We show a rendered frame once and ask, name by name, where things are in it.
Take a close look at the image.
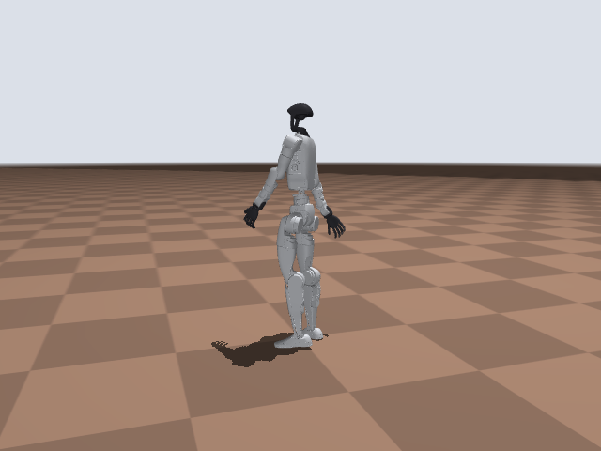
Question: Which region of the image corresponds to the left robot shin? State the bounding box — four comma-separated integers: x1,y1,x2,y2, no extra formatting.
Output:
285,274,304,339

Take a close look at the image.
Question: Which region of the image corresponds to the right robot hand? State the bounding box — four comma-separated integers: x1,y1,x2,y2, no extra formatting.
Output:
320,206,346,238

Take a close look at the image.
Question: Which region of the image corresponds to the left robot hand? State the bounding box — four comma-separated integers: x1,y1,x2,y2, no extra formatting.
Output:
244,202,266,228

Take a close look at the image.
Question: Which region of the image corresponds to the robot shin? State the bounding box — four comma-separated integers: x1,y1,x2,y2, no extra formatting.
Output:
303,271,321,331
285,274,304,339

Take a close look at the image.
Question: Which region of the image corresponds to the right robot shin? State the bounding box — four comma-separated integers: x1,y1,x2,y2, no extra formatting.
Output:
303,271,321,331

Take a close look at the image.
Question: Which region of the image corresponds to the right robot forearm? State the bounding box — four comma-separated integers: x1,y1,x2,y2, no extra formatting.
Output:
311,182,329,216

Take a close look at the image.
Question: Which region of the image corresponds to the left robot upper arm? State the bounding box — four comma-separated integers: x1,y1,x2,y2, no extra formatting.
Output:
272,135,303,180

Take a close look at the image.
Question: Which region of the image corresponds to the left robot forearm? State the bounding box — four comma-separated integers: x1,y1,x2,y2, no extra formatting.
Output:
254,167,278,207

